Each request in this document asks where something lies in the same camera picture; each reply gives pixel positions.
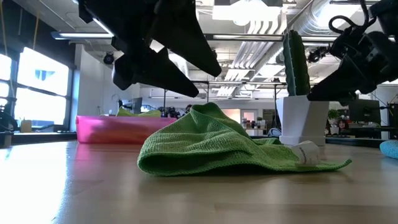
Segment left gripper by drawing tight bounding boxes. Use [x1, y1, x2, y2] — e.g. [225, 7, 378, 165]
[77, 0, 223, 98]

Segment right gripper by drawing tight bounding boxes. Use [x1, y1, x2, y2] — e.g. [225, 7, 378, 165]
[307, 30, 398, 107]

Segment teal microfiber towel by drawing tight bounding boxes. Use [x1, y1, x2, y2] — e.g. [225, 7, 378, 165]
[379, 139, 398, 161]

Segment green woven microfiber towel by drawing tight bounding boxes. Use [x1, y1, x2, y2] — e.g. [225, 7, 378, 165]
[137, 102, 353, 177]

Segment small potted plant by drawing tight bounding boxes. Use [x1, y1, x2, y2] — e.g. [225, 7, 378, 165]
[328, 108, 341, 136]

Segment black computer monitor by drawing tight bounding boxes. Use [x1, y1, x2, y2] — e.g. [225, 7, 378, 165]
[348, 99, 382, 126]

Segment black ceiling spotlight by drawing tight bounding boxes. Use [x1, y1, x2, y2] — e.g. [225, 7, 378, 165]
[307, 46, 330, 63]

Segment green cactus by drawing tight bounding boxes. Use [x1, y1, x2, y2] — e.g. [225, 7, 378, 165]
[282, 29, 312, 97]

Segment white faceted planter pot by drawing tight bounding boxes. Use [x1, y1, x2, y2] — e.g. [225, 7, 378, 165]
[275, 94, 331, 147]

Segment black standing desk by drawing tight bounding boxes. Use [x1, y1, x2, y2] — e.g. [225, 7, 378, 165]
[163, 80, 312, 123]

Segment pink plastic bin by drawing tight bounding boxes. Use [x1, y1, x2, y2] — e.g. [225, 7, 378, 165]
[75, 115, 178, 145]

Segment small cardboard box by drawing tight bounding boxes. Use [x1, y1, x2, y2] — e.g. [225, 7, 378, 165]
[20, 119, 33, 134]

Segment black armchair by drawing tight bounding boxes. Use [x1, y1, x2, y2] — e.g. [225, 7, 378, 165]
[0, 98, 16, 149]

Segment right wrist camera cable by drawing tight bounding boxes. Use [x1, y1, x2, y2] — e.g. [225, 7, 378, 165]
[328, 0, 376, 35]

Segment spiral ventilation duct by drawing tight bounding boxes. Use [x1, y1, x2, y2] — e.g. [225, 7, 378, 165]
[289, 0, 361, 35]

